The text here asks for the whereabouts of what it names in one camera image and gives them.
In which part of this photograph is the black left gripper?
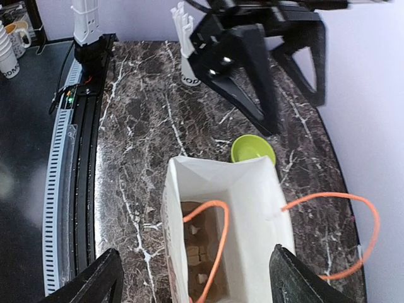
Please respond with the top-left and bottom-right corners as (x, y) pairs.
(189, 1), (326, 136)

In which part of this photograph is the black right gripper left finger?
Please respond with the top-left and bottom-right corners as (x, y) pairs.
(41, 248), (124, 303)

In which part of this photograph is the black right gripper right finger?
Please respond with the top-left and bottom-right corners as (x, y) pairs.
(269, 244), (353, 303)

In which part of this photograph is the white paper takeout bag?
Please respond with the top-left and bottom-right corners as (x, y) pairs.
(160, 156), (381, 303)

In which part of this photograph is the brown cardboard cup carrier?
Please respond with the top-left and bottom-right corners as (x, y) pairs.
(181, 201), (229, 302)

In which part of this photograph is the white paper cup holding straws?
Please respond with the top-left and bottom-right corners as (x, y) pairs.
(181, 54), (201, 87)

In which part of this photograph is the lime green plastic bowl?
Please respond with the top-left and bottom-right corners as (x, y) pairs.
(230, 134), (276, 165)

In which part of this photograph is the stack of white paper cups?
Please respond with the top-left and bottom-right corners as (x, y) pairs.
(0, 22), (20, 79)

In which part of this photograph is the white ceramic mug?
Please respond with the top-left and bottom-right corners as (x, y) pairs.
(5, 21), (32, 59)

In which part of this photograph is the grey slotted cable duct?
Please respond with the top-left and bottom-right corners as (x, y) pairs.
(42, 61), (81, 296)

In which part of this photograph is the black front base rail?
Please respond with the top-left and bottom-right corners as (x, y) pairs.
(69, 33), (117, 278)

